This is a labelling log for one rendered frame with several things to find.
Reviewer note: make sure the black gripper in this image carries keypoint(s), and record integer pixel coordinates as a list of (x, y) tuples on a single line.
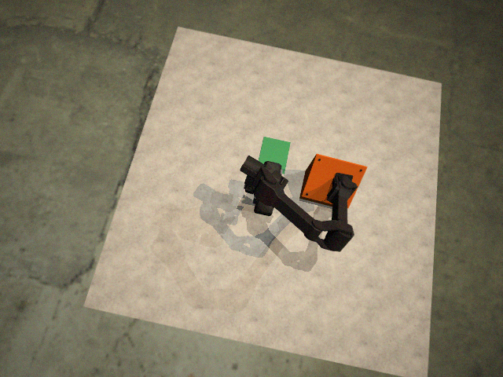
[(261, 208)]

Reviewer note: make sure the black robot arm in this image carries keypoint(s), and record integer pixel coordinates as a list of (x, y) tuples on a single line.
[(267, 186)]

